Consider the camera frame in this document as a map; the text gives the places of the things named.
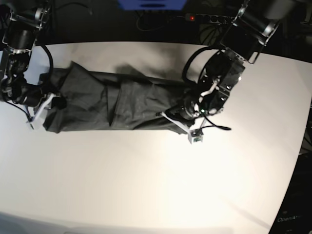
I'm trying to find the grey T-shirt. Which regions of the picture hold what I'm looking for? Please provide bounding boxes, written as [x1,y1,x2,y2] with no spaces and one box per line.
[43,62,188,134]

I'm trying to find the blue box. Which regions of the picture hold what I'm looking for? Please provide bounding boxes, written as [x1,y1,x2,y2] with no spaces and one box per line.
[118,0,187,11]

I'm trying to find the black power strip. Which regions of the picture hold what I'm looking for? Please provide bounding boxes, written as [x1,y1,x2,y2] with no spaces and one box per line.
[185,13,234,25]

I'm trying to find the black OpenArm base box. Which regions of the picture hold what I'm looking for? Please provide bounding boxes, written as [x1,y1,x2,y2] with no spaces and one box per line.
[269,153,312,234]

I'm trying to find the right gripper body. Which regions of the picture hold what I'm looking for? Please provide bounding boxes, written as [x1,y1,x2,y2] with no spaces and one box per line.
[26,93,67,129]

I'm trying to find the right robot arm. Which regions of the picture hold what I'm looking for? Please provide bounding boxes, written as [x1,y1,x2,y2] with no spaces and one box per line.
[0,0,62,127]

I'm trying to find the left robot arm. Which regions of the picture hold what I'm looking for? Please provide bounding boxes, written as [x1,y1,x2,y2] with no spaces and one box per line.
[160,0,298,143]

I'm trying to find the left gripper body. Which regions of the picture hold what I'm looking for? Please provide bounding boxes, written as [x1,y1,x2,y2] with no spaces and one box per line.
[160,112,203,144]

